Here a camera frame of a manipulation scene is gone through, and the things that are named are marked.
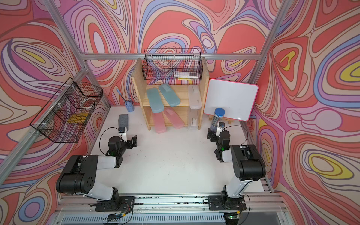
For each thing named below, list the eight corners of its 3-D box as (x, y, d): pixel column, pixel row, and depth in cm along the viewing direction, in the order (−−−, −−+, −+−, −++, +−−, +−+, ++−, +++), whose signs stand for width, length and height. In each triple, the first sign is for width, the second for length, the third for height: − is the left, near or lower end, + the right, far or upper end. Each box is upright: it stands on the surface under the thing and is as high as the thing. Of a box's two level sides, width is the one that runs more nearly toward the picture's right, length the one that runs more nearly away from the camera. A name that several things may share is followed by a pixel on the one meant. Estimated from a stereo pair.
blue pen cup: (127, 112, 119) (123, 104, 111) (128, 108, 121) (125, 100, 114) (133, 112, 119) (130, 104, 111) (134, 108, 121) (131, 100, 114)
